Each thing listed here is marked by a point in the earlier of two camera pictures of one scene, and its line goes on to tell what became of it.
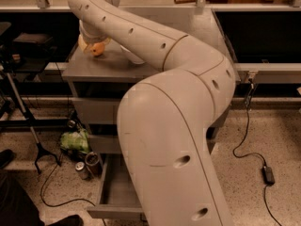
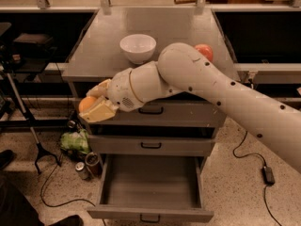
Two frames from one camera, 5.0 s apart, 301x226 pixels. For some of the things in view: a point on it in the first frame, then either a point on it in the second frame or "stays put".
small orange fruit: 98,49 -> 86,104
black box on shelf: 33,43 stays put
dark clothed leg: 18,208 stays put
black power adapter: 268,176 stays put
